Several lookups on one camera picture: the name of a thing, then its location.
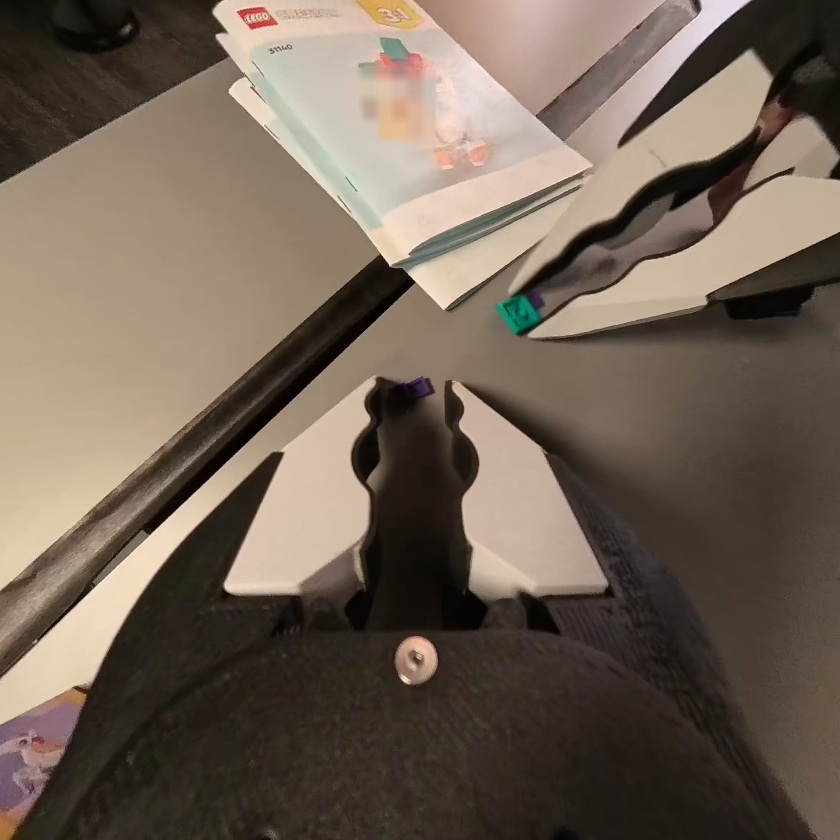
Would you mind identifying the yellow toy set box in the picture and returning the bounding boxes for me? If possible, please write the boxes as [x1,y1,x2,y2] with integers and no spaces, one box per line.
[0,686,88,840]

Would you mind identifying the black stand base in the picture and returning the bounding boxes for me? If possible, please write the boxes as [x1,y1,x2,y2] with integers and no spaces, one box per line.
[52,0,140,53]

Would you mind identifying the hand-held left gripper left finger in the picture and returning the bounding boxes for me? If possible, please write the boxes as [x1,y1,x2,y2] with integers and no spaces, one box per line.
[223,377,389,611]

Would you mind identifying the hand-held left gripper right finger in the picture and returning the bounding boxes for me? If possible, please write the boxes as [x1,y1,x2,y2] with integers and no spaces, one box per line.
[444,379,610,603]

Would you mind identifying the instruction booklet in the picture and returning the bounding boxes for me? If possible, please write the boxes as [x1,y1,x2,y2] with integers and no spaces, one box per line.
[213,0,595,312]

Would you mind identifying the green and purple brick cluster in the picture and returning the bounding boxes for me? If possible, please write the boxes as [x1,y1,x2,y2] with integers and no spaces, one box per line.
[495,290,547,336]

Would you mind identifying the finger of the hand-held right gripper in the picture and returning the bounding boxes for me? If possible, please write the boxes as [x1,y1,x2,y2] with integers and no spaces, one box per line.
[525,172,840,342]
[508,49,780,303]

